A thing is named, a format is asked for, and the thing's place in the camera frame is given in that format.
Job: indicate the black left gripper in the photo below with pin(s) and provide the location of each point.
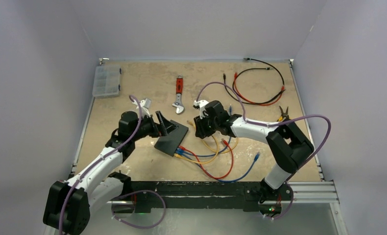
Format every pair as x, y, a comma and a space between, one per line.
167, 126

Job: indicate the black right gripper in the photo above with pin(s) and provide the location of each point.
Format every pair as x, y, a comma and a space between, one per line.
201, 132

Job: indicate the black network switch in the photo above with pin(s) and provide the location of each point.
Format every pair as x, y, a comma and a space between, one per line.
170, 143

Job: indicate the black braided cable teal plug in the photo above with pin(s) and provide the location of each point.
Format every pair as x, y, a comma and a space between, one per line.
257, 82

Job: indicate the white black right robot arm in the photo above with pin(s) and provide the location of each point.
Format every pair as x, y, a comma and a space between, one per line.
289, 146

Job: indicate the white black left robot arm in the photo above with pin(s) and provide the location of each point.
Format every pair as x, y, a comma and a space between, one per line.
89, 181

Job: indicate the yellow black pliers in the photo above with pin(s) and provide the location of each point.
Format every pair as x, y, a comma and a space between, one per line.
284, 116

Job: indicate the clear plastic organizer box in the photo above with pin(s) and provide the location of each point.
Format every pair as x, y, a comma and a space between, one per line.
106, 81

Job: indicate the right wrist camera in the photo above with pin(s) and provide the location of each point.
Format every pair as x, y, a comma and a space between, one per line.
201, 106

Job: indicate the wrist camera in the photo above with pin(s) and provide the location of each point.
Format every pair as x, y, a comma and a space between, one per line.
143, 105
201, 106

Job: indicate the silver adjustable wrench red handle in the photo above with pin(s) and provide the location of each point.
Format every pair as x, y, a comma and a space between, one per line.
177, 104

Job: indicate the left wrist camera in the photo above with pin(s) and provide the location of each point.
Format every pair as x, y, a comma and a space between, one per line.
143, 105

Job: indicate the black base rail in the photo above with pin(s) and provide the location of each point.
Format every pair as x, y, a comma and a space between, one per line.
245, 196

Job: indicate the aluminium frame rail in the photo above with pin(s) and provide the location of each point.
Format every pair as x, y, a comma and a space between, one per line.
304, 192

